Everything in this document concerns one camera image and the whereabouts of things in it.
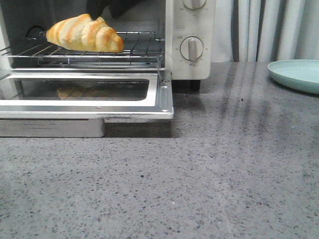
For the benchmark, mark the lower beige oven knob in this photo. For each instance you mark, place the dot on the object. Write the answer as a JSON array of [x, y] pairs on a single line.
[[191, 48]]

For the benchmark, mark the metal wire oven rack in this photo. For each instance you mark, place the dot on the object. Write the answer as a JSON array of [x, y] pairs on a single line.
[[141, 50]]

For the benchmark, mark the golden bread roll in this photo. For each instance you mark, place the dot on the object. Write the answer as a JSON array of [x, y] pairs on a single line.
[[81, 33]]

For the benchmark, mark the white Toshiba toaster oven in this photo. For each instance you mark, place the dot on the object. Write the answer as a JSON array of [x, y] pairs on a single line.
[[172, 35]]

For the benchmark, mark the white curtain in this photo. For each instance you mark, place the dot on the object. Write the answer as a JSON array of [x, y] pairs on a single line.
[[265, 30]]

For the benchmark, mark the beige oven knob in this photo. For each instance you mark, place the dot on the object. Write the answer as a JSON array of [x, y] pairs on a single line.
[[191, 48], [193, 4]]

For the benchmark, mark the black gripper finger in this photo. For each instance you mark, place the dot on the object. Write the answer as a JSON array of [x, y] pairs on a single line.
[[95, 7], [119, 7]]

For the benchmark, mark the upper beige oven knob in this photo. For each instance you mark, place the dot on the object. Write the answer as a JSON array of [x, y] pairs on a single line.
[[193, 4]]

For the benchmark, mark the glass oven door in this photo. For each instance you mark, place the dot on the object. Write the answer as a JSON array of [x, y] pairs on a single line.
[[77, 102]]

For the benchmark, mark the light green plate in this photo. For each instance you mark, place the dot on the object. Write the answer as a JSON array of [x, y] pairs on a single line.
[[300, 75]]

